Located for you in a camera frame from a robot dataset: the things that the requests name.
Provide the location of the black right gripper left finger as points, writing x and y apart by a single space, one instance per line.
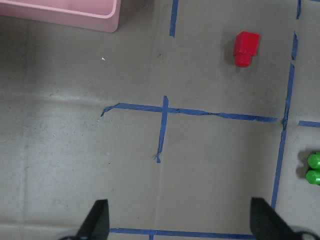
96 225

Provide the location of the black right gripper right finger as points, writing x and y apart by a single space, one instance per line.
266 224

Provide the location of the green toy block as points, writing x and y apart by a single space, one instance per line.
313 174

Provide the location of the red toy block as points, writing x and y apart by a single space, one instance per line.
245 48

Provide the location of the pink plastic box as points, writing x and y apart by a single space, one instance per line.
99 15

